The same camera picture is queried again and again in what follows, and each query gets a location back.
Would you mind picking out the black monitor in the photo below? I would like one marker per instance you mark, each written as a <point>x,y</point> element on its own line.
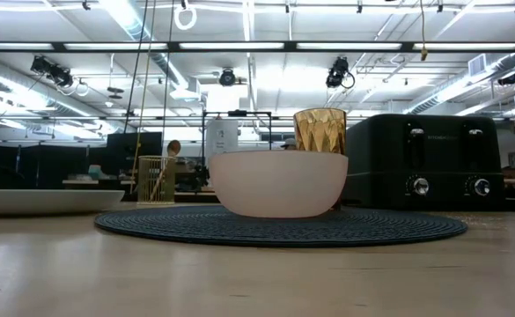
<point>134,149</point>

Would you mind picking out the black metal stand frame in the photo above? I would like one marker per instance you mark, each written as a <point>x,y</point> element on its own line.
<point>203,132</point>

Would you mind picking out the black aluminium table frame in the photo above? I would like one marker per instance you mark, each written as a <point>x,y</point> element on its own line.
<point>195,198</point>

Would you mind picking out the white cylinder with sign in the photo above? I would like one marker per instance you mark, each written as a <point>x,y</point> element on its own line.
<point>222,136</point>

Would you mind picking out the amber faceted glass tumbler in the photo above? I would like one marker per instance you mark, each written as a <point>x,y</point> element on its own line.
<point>320,130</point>

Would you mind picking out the pale pink bowl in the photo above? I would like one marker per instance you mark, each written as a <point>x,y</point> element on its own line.
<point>279,185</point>

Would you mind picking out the white round plate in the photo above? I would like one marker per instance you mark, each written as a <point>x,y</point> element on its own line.
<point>41,201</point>

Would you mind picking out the small black background robot arm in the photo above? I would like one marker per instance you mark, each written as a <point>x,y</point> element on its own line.
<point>200,176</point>

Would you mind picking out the white ceiling air vent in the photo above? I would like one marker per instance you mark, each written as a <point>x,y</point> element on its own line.
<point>477,64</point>

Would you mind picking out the black ceiling spotlight cluster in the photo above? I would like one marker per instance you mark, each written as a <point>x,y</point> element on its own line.
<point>56,72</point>

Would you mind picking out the round black ceiling spotlight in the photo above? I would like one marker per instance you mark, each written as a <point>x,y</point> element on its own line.
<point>227,77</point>

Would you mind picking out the overhead LED light bar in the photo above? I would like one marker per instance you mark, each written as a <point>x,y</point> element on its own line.
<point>290,46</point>

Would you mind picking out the black four-slot toaster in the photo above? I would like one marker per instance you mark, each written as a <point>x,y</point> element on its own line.
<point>428,163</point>

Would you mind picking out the person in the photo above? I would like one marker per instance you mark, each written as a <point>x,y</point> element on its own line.
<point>289,143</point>

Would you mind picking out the dark blue round placemat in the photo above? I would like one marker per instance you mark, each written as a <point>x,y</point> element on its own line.
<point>283,229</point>

